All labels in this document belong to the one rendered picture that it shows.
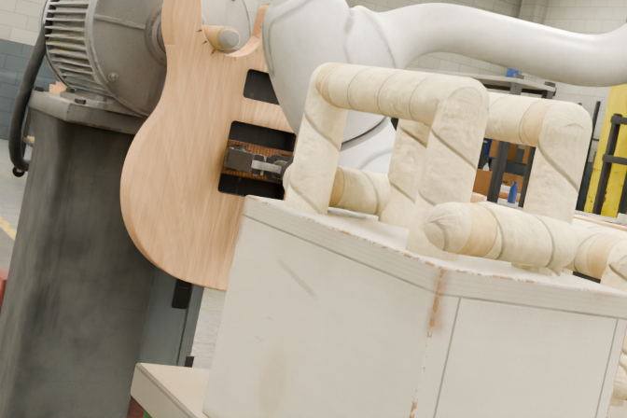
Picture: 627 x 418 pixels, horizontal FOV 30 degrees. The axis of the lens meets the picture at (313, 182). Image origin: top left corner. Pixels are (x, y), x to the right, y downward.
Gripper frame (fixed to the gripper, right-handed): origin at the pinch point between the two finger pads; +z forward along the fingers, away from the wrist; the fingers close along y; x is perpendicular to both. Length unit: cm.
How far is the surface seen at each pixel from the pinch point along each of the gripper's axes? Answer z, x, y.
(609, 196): 731, 23, 685
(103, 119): 27.0, 0.7, -14.9
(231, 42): -4.3, 14.6, -9.3
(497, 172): 439, 15, 347
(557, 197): -88, 4, -18
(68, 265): 35.3, -23.3, -13.0
